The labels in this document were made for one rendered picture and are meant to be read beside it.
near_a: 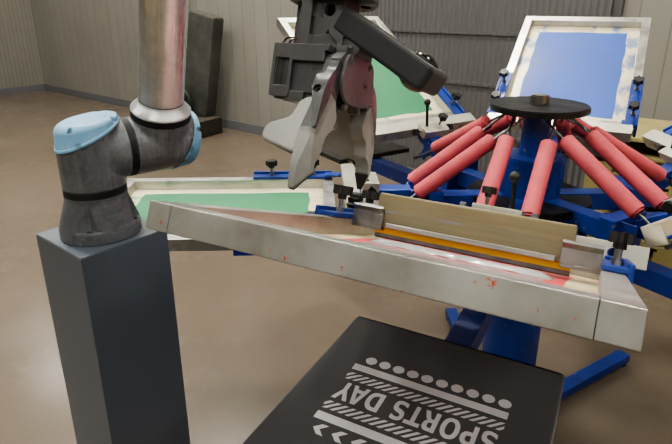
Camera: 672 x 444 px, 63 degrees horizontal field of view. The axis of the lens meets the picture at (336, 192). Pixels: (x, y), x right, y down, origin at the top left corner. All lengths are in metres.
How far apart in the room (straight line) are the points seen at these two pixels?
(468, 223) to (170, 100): 0.64
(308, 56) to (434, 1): 4.90
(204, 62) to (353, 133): 6.60
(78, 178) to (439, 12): 4.59
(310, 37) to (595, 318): 0.37
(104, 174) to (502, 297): 0.78
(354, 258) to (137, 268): 0.64
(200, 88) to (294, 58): 6.74
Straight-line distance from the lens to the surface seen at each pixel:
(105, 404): 1.25
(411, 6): 5.54
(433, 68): 0.50
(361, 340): 1.21
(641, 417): 2.77
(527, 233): 1.14
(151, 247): 1.15
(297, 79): 0.54
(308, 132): 0.48
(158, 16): 1.03
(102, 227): 1.12
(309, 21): 0.57
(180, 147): 1.14
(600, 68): 2.89
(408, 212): 1.19
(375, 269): 0.59
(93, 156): 1.09
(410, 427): 1.02
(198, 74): 7.26
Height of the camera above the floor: 1.63
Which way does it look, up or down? 19 degrees down
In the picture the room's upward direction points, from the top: straight up
